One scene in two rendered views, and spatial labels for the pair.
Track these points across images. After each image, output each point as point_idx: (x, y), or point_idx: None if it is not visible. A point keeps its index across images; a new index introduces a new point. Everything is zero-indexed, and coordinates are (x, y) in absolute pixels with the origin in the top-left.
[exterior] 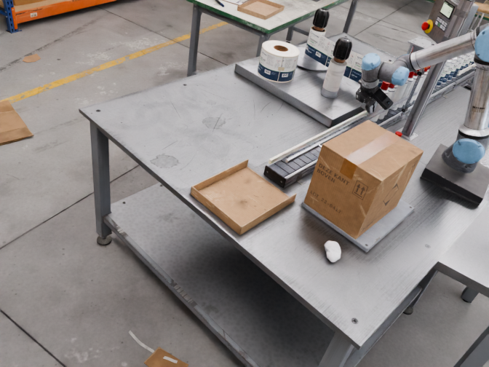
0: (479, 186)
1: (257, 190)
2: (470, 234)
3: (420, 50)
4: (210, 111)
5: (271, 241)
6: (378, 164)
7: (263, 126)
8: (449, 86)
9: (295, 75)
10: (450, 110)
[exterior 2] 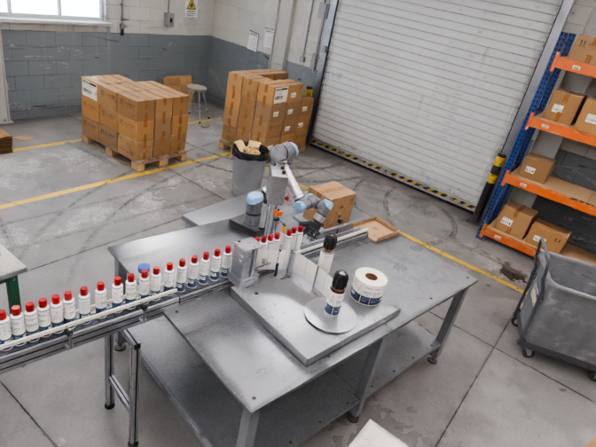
0: None
1: (369, 231)
2: (268, 207)
3: (300, 190)
4: (404, 275)
5: (362, 216)
6: (333, 184)
7: (369, 263)
8: (185, 282)
9: (347, 294)
10: None
